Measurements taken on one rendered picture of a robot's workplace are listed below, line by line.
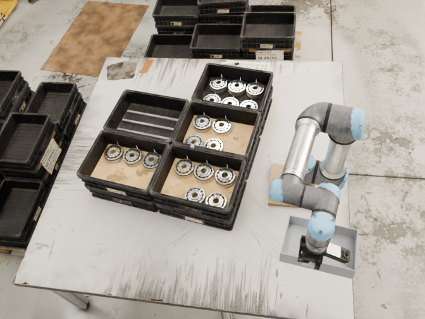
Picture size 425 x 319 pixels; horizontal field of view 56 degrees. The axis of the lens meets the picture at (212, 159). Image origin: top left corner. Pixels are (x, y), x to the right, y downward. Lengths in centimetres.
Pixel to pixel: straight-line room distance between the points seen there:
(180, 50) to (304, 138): 226
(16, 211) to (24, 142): 46
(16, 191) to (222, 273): 171
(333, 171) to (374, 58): 216
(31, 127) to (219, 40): 160
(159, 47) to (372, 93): 183
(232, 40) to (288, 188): 224
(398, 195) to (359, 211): 30
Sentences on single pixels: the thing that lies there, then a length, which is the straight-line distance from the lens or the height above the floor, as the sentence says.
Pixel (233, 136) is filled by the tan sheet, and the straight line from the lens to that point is 213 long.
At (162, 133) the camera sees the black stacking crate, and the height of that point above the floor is 83.
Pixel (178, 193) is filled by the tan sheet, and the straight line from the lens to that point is 198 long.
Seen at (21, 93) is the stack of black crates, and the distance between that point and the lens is 336.
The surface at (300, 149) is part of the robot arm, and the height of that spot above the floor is 138.
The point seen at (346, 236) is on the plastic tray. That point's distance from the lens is 171.
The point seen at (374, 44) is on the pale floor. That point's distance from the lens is 400.
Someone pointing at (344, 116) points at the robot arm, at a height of 137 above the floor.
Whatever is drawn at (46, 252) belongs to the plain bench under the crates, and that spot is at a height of 70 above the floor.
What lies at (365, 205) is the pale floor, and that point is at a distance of 293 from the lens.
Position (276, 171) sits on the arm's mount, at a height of 73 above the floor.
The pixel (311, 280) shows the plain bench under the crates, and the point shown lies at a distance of 192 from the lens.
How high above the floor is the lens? 252
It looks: 55 degrees down
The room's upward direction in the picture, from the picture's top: 11 degrees counter-clockwise
